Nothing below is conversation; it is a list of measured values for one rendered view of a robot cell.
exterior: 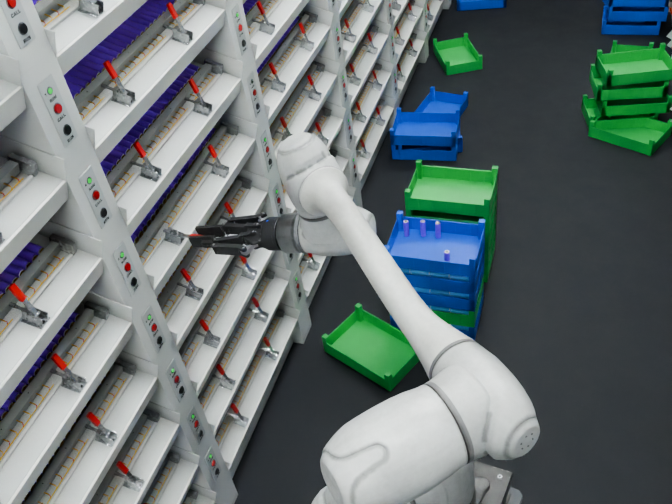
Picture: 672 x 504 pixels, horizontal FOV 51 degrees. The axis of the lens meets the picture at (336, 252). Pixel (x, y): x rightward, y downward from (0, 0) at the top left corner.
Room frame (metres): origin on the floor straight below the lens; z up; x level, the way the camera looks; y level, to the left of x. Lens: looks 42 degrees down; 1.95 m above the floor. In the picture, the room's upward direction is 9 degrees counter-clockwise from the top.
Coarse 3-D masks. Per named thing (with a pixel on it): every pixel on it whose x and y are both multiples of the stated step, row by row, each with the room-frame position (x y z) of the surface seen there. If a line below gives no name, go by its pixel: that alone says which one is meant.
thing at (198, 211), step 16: (224, 112) 1.75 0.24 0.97; (240, 128) 1.73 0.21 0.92; (256, 128) 1.71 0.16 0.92; (240, 144) 1.69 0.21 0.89; (208, 160) 1.61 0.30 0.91; (224, 160) 1.62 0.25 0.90; (240, 160) 1.62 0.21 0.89; (208, 176) 1.55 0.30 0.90; (208, 192) 1.49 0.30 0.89; (224, 192) 1.53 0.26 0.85; (176, 208) 1.42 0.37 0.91; (192, 208) 1.43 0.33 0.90; (208, 208) 1.43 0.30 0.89; (176, 224) 1.37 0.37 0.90; (192, 224) 1.37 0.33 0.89; (144, 256) 1.26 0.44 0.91; (160, 256) 1.26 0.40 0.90; (176, 256) 1.27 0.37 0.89; (160, 272) 1.22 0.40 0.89; (160, 288) 1.20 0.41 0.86
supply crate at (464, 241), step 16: (400, 224) 1.88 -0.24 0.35; (416, 224) 1.87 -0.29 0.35; (432, 224) 1.85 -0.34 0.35; (448, 224) 1.82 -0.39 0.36; (464, 224) 1.80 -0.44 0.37; (480, 224) 1.76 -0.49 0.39; (400, 240) 1.83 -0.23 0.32; (416, 240) 1.81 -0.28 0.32; (432, 240) 1.80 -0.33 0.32; (448, 240) 1.79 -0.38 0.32; (464, 240) 1.77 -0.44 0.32; (480, 240) 1.71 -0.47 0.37; (400, 256) 1.69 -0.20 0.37; (416, 256) 1.73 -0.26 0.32; (432, 256) 1.72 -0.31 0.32; (464, 256) 1.70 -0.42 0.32; (448, 272) 1.63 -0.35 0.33; (464, 272) 1.61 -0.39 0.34
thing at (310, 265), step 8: (352, 192) 2.36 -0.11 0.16; (304, 256) 2.01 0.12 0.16; (312, 256) 2.01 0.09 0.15; (320, 256) 2.02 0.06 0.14; (304, 264) 1.97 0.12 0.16; (312, 264) 1.95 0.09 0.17; (320, 264) 1.98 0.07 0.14; (304, 272) 1.93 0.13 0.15; (312, 272) 1.93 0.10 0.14; (304, 280) 1.89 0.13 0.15; (312, 280) 1.90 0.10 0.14; (304, 288) 1.86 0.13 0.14; (312, 288) 1.89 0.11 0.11
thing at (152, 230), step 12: (216, 132) 1.69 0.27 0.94; (216, 144) 1.66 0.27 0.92; (204, 156) 1.59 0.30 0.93; (192, 168) 1.54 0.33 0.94; (192, 180) 1.51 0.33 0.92; (180, 192) 1.45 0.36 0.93; (192, 192) 1.47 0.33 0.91; (168, 204) 1.41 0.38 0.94; (156, 216) 1.36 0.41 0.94; (168, 216) 1.38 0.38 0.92; (156, 228) 1.33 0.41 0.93; (144, 240) 1.29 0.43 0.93; (156, 240) 1.30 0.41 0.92
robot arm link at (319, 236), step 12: (300, 216) 1.14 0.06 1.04; (372, 216) 1.14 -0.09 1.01; (300, 228) 1.16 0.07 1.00; (312, 228) 1.12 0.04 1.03; (324, 228) 1.11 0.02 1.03; (372, 228) 1.12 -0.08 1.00; (300, 240) 1.14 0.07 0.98; (312, 240) 1.12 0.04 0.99; (324, 240) 1.11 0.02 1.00; (336, 240) 1.10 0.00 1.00; (312, 252) 1.13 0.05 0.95; (324, 252) 1.11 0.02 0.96; (336, 252) 1.10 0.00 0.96; (348, 252) 1.10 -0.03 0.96
